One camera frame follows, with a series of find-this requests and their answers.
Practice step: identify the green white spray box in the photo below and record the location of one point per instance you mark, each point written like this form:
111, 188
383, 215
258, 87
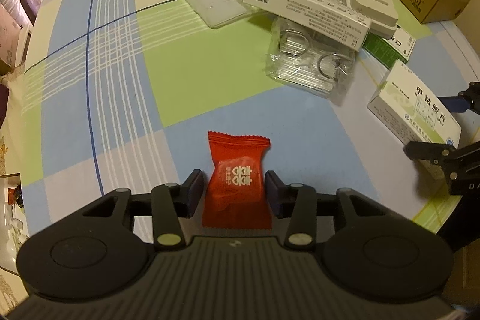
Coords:
388, 51

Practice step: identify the white power adapter plug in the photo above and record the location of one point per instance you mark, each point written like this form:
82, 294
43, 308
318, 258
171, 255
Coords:
382, 14

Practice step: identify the bag of metal rings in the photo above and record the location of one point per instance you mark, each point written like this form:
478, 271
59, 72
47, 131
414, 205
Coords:
305, 59

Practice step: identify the checkered tablecloth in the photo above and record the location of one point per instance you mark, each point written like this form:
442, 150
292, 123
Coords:
123, 93

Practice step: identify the red candy packet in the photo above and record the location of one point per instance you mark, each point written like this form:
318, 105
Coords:
235, 198

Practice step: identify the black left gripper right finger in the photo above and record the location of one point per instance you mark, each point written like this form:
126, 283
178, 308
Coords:
302, 205

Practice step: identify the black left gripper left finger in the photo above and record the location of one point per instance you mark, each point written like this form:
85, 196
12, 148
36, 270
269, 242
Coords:
166, 204

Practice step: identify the clear plastic tray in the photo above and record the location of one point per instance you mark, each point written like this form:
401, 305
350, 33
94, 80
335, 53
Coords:
218, 13

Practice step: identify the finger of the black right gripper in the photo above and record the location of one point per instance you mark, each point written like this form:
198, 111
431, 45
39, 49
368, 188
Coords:
465, 100
434, 153

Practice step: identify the white medicine box blue text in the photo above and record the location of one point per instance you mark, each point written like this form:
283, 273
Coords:
411, 111

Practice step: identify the white long medicine box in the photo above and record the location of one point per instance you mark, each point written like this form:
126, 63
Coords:
328, 17

